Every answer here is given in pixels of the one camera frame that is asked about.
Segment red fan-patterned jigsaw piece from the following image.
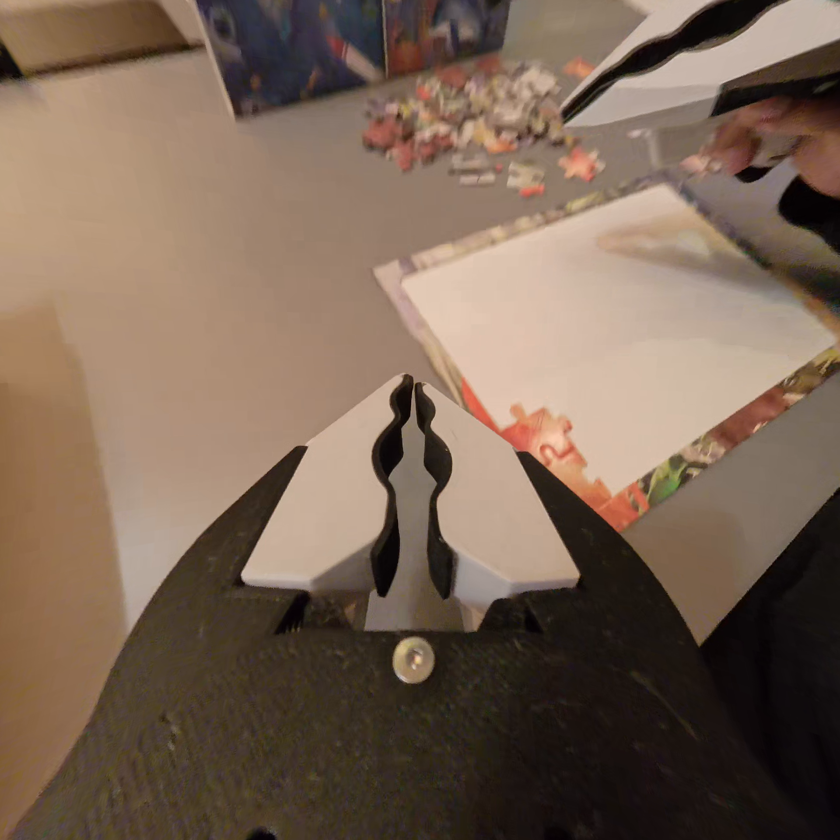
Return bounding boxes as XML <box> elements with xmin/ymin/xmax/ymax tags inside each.
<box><xmin>500</xmin><ymin>403</ymin><xmax>592</xmax><ymax>475</ymax></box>

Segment person's right hand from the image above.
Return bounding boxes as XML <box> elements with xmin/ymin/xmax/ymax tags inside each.
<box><xmin>712</xmin><ymin>97</ymin><xmax>840</xmax><ymax>198</ymax></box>

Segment person's black clothing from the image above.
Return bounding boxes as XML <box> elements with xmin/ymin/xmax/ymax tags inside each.
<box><xmin>701</xmin><ymin>492</ymin><xmax>840</xmax><ymax>840</ymax></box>

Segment jigsaw puzzle frame board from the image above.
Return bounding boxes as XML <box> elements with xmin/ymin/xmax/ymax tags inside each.
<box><xmin>373</xmin><ymin>167</ymin><xmax>840</xmax><ymax>534</ymax></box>

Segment pile of jigsaw puzzle pieces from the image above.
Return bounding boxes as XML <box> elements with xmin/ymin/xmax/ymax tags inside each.
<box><xmin>361</xmin><ymin>56</ymin><xmax>723</xmax><ymax>199</ymax></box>

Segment illustrated cardboard puzzle box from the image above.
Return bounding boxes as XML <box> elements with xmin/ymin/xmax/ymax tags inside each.
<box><xmin>196</xmin><ymin>0</ymin><xmax>513</xmax><ymax>120</ymax></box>

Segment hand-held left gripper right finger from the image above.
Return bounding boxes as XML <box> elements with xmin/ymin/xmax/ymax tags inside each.
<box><xmin>415</xmin><ymin>381</ymin><xmax>581</xmax><ymax>606</ymax></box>

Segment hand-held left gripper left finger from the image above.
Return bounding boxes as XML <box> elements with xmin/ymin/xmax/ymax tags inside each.
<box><xmin>239</xmin><ymin>374</ymin><xmax>414</xmax><ymax>599</ymax></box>

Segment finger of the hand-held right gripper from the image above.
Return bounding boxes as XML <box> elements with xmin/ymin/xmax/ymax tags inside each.
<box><xmin>561</xmin><ymin>0</ymin><xmax>788</xmax><ymax>120</ymax></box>
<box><xmin>564</xmin><ymin>0</ymin><xmax>840</xmax><ymax>129</ymax></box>

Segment person's right forearm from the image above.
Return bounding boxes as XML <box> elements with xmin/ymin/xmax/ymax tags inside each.
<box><xmin>777</xmin><ymin>176</ymin><xmax>840</xmax><ymax>253</ymax></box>

